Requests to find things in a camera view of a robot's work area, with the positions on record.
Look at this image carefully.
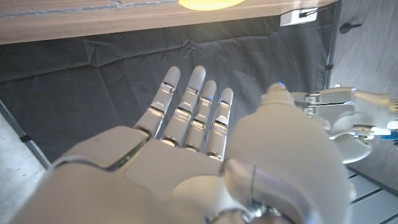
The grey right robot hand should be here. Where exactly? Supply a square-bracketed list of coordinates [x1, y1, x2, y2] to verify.
[9, 65, 356, 224]

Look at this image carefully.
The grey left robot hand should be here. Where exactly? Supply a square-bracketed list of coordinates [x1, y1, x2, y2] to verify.
[291, 86, 398, 165]

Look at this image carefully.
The yellow toy banana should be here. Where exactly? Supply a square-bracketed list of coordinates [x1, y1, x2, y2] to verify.
[177, 0, 246, 12]

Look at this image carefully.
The black backdrop stand pole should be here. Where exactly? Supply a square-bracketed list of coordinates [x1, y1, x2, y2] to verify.
[0, 99, 52, 169]
[325, 1, 343, 90]

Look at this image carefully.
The white power box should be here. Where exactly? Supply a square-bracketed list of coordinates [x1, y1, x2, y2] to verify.
[279, 7, 318, 27]

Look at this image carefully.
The black backdrop curtain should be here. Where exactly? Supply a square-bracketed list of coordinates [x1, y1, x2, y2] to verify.
[0, 2, 341, 164]

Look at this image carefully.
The black door handle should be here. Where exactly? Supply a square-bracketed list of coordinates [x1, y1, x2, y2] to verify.
[339, 21, 361, 34]

